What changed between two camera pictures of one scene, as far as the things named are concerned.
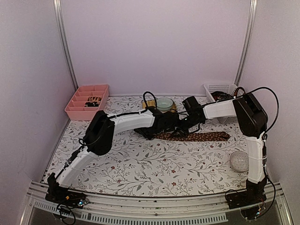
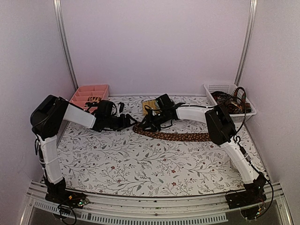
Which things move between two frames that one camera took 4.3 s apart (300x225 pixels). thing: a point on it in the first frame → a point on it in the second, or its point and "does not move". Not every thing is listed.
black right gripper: [182, 132] → [148, 118]
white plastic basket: [232, 89] does not move
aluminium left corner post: [62, 33] does not move
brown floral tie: [195, 136] does not move
